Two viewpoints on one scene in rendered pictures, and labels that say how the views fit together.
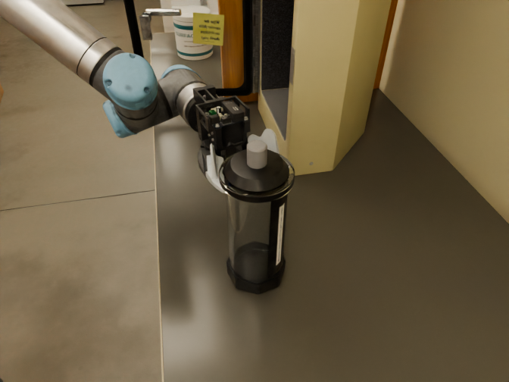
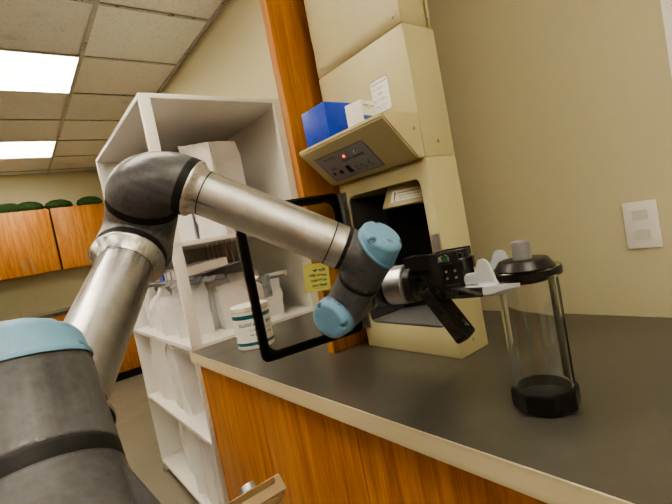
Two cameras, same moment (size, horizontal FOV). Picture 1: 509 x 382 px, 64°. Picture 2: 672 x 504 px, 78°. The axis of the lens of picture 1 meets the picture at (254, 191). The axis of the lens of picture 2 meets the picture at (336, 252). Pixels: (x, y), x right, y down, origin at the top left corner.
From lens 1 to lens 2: 0.60 m
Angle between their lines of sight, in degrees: 44
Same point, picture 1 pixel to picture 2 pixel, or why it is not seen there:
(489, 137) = (569, 276)
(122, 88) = (386, 241)
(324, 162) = (481, 335)
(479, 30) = (510, 219)
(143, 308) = not seen: outside the picture
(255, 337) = (628, 432)
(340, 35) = (459, 218)
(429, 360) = not seen: outside the picture
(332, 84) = not seen: hidden behind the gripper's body
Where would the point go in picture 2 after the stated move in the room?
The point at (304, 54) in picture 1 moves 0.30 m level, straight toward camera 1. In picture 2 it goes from (444, 236) to (550, 227)
